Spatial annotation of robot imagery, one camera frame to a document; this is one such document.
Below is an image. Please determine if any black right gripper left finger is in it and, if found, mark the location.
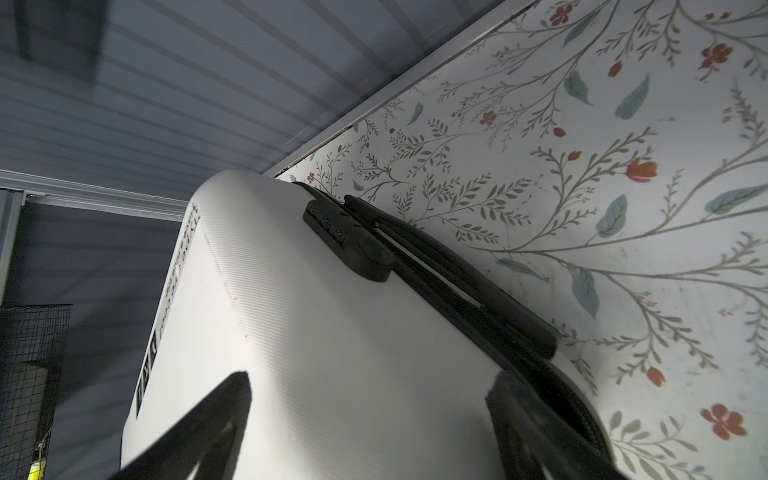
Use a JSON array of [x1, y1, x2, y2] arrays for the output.
[[112, 371, 252, 479]]

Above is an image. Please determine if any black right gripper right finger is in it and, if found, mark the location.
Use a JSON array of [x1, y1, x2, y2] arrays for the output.
[[486, 370, 624, 479]]

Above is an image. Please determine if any white black suitcase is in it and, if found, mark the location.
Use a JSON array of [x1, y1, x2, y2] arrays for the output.
[[119, 171, 616, 479]]

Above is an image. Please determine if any black wire mesh basket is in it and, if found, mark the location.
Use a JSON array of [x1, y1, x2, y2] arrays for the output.
[[1, 304, 71, 479]]

